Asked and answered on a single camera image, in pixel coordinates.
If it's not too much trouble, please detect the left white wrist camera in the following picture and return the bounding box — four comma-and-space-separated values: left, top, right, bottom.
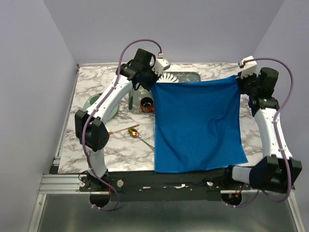
152, 58, 171, 76

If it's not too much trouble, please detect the blue cloth napkin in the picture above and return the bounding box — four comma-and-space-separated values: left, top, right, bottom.
151, 76, 248, 173

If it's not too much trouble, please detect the green floral serving tray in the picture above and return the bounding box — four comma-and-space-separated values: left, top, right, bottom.
129, 72, 201, 114

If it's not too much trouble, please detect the copper fork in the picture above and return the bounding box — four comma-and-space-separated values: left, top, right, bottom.
108, 124, 139, 135

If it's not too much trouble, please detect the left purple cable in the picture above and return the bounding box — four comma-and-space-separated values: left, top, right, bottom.
82, 39, 163, 211

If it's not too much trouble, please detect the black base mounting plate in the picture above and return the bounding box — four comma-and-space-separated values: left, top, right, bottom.
79, 168, 249, 202

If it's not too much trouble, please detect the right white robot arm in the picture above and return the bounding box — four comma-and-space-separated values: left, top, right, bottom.
222, 67, 302, 193

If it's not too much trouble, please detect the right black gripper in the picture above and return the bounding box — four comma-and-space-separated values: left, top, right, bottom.
236, 69, 259, 96

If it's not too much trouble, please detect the iridescent gold spoon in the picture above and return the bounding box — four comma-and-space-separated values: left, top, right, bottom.
128, 127, 155, 152

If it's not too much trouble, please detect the gold fork green handle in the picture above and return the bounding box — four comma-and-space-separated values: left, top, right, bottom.
129, 89, 135, 110

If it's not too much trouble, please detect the white blue striped plate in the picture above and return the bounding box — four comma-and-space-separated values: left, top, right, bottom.
157, 72, 180, 83

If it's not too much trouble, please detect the green saucer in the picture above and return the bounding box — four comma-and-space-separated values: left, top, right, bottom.
83, 92, 121, 121

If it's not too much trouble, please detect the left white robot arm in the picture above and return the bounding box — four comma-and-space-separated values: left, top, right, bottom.
74, 48, 165, 191

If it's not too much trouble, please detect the orange black mug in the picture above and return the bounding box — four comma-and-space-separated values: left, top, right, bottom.
140, 97, 155, 113

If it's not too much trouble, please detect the green cup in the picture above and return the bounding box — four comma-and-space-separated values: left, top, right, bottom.
89, 94, 100, 105

